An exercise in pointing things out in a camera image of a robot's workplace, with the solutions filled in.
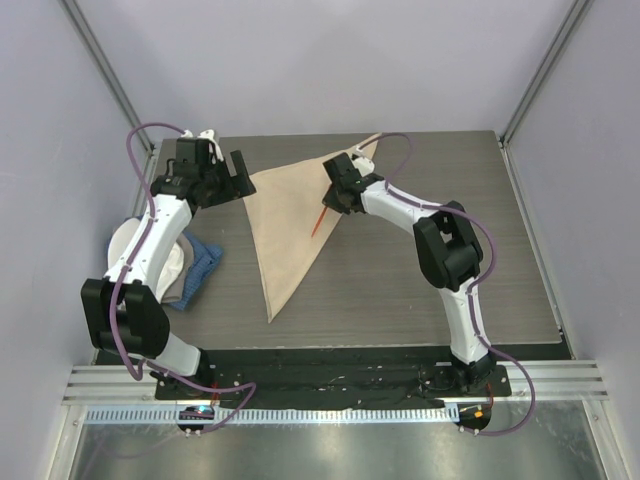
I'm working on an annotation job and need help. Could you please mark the orange plastic utensil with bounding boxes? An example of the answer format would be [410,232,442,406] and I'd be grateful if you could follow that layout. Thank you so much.
[311,206,327,238]

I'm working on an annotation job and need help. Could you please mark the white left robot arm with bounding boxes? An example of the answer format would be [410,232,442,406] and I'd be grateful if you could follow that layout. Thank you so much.
[81,130,256,399]

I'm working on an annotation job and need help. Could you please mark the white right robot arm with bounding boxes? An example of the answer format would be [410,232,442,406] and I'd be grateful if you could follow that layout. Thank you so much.
[323,153,496,395]

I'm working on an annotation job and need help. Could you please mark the blue plaid cloth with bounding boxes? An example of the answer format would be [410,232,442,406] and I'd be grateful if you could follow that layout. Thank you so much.
[169,239,223,311]

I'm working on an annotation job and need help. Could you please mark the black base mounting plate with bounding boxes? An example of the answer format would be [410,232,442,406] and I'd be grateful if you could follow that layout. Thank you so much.
[94,342,514,407]

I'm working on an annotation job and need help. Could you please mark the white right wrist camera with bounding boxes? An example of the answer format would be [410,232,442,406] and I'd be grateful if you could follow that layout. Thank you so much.
[351,155,375,177]

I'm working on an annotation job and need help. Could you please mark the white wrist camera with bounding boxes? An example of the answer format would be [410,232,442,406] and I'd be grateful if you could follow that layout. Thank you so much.
[351,155,375,177]
[181,129,223,158]

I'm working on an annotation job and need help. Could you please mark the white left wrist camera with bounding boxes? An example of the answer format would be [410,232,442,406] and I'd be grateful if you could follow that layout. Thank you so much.
[181,129,223,158]

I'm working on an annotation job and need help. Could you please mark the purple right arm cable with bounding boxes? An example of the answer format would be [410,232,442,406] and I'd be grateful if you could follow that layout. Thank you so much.
[355,132,538,440]

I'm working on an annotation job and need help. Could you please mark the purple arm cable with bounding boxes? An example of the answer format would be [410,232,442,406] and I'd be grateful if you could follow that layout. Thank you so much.
[107,121,259,435]
[355,132,538,440]

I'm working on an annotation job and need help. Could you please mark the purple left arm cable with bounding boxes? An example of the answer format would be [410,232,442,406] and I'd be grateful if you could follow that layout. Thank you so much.
[107,121,259,435]

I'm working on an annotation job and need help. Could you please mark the slotted grey cable duct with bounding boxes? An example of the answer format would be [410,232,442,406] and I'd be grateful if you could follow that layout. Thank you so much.
[84,404,459,426]

